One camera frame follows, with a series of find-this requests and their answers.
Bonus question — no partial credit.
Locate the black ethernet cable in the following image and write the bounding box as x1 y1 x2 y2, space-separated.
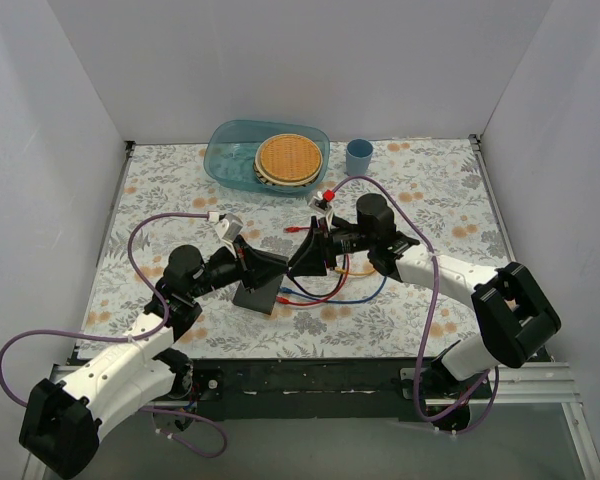
285 264 347 300

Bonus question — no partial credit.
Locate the black network switch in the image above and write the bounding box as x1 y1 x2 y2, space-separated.
232 275 284 315

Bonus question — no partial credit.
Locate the red ethernet cable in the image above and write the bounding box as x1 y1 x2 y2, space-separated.
275 224 351 307

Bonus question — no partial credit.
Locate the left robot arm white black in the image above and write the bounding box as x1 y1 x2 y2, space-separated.
19 237 287 479

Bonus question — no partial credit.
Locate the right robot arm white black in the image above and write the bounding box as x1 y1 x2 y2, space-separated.
289 191 561 398

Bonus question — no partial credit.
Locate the floral table mat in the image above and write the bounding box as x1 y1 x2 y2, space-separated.
77 139 510 360

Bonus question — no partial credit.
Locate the blue plastic cup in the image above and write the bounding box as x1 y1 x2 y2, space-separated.
345 139 374 176

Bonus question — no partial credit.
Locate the woven wicker round plate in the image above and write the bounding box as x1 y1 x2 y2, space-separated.
253 134 325 188

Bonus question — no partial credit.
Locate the teal plastic tub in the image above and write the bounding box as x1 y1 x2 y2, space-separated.
204 120 330 197

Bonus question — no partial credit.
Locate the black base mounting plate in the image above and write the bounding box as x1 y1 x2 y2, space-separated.
134 357 496 422

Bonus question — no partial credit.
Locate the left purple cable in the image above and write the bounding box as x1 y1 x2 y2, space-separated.
0 211 228 458

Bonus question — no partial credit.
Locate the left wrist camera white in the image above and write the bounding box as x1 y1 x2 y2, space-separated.
214 213 243 246

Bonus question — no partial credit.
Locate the aluminium frame rail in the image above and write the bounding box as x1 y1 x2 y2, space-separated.
40 362 581 407

